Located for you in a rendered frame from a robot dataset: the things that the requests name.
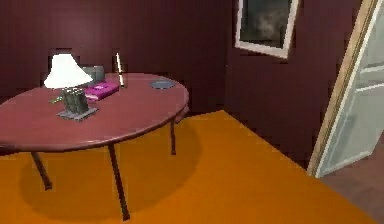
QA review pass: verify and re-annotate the round reddish wooden table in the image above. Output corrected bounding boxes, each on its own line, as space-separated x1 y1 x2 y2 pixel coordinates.
0 72 190 222

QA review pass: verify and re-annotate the grey box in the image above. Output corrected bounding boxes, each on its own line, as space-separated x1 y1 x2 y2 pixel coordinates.
82 65 106 84

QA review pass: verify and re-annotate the magenta book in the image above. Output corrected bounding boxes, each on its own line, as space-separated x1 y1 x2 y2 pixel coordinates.
83 81 121 102

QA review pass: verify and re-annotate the white framed dark picture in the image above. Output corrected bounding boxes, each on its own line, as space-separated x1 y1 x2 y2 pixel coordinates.
234 0 300 60

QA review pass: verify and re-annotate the white shade table lamp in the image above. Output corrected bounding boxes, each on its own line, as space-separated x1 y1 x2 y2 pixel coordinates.
43 53 100 122

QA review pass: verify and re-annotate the white slim candle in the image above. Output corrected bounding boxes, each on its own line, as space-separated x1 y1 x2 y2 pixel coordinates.
114 52 126 89

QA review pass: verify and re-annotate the white glass panel door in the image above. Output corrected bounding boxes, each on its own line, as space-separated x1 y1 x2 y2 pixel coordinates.
306 0 384 179

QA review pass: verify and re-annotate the grey round plate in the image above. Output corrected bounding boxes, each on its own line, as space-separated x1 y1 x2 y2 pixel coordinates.
149 79 176 90

